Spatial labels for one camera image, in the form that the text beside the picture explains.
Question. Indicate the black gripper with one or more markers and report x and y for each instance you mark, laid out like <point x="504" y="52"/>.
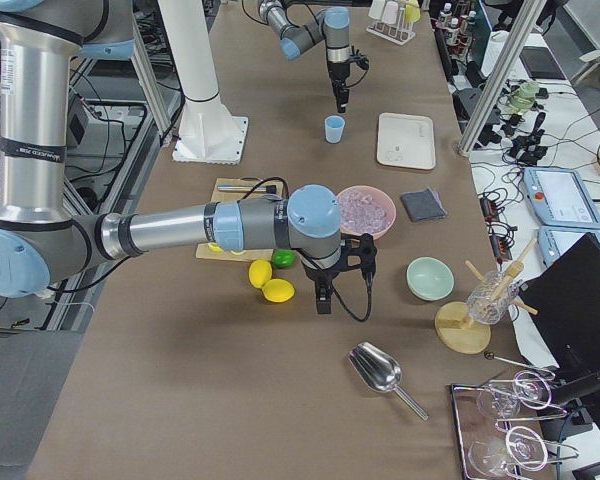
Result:
<point x="337" y="73"/>
<point x="319" y="274"/>

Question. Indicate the light blue plastic cup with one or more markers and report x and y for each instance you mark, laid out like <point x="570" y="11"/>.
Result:
<point x="334" y="126"/>

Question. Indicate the white cup on rack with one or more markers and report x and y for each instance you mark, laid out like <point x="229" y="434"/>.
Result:
<point x="376" y="9"/>

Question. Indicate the pink bowl of ice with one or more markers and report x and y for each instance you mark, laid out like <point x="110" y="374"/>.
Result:
<point x="366" y="209"/>

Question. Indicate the pink cup on rack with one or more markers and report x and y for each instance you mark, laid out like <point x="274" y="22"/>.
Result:
<point x="390" y="13"/>

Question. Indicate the metal ice scoop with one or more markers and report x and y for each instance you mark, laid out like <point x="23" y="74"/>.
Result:
<point x="382" y="373"/>

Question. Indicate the yellow cup on rack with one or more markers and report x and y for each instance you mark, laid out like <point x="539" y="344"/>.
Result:
<point x="412" y="11"/>

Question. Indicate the yellow lemon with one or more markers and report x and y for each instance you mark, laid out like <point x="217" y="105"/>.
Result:
<point x="259" y="273"/>
<point x="278" y="290"/>

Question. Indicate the green lime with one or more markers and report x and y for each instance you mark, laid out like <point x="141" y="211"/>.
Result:
<point x="283" y="258"/>

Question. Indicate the cream rabbit tray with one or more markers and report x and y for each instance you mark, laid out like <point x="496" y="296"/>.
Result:
<point x="406" y="141"/>

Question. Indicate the mint green bowl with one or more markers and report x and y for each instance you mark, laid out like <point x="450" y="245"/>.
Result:
<point x="429" y="279"/>

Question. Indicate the steel muddler black tip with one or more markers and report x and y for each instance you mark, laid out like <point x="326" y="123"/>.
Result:
<point x="247" y="188"/>

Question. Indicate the wooden cutting board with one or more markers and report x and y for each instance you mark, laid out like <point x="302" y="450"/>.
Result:
<point x="209" y="252"/>

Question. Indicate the grey folded cloth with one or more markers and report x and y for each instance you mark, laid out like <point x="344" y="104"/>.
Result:
<point x="423" y="205"/>

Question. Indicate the wooden glass stand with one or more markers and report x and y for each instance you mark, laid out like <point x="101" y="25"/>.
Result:
<point x="461" y="333"/>

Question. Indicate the clear textured glass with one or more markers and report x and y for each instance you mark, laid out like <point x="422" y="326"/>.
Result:
<point x="486" y="310"/>

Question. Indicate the blue teach pendant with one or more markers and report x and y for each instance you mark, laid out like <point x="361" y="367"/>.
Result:
<point x="555" y="241"/>
<point x="559" y="198"/>

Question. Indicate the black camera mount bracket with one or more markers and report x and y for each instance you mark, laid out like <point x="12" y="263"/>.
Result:
<point x="358" y="252"/>

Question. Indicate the white wire cup rack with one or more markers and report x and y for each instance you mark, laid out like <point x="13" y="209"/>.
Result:
<point x="399" y="34"/>

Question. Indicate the aluminium frame post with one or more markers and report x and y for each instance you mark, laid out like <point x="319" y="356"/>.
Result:
<point x="516" y="39"/>

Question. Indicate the wire wine glass rack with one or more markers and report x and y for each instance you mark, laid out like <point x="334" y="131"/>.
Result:
<point x="497" y="427"/>

